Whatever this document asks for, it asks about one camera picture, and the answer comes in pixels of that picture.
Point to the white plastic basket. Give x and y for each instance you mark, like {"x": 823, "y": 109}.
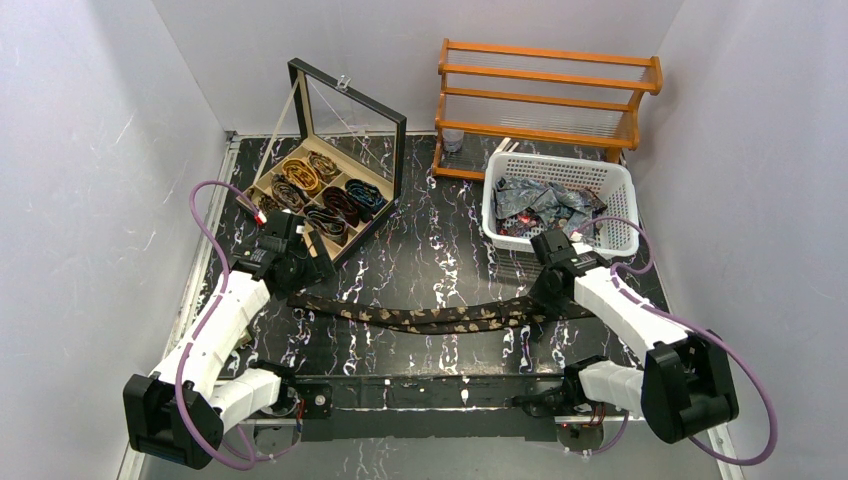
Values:
{"x": 611, "y": 183}

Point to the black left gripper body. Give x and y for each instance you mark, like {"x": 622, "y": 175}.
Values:
{"x": 308, "y": 271}

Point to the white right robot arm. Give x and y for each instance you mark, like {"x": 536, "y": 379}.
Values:
{"x": 682, "y": 385}

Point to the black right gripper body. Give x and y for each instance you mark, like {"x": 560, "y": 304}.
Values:
{"x": 546, "y": 291}

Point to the grey ties in basket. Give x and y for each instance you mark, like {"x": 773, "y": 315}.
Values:
{"x": 525, "y": 206}

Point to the blue black rolled tie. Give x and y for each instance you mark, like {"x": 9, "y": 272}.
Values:
{"x": 366, "y": 196}

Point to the dark red rolled tie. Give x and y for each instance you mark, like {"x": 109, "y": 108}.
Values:
{"x": 337, "y": 200}

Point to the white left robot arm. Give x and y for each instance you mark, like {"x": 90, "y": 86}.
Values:
{"x": 181, "y": 411}

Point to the black tie storage box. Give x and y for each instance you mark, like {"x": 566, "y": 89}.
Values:
{"x": 343, "y": 175}

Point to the black gold floral tie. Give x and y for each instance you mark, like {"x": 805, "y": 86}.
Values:
{"x": 491, "y": 316}

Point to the small clear plastic cup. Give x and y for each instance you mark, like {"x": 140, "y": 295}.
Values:
{"x": 452, "y": 140}

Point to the brown rolled tie back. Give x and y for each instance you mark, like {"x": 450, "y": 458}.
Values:
{"x": 326, "y": 169}

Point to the orange wooden shoe rack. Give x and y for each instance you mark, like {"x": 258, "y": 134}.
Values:
{"x": 541, "y": 95}

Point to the grey striped rolled tie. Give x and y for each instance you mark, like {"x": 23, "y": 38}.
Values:
{"x": 327, "y": 223}

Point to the olive patterned rolled tie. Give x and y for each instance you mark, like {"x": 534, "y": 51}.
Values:
{"x": 264, "y": 202}

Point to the gold rolled tie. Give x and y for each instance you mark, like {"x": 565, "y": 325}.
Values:
{"x": 300, "y": 173}

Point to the brown patterned rolled tie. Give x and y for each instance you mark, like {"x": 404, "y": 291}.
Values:
{"x": 288, "y": 194}

